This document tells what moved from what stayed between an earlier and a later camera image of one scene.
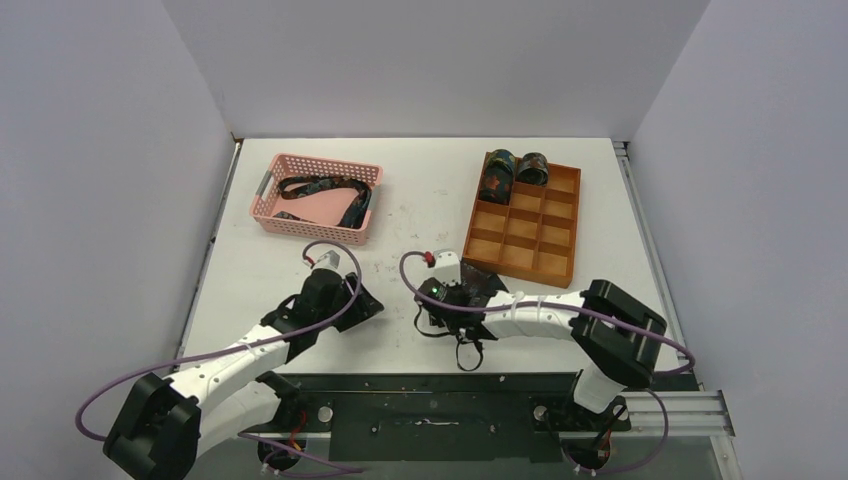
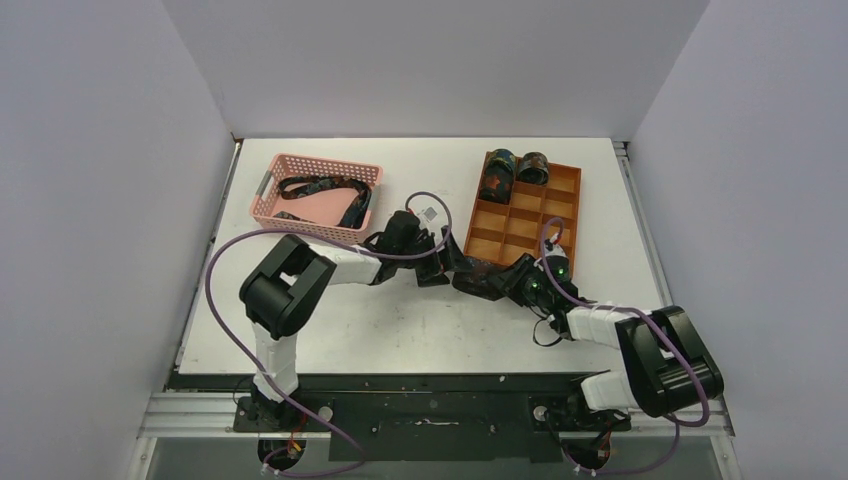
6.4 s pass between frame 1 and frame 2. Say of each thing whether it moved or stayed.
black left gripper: moved
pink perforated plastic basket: stayed
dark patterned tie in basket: stayed
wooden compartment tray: stayed
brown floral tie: moved
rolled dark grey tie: stayed
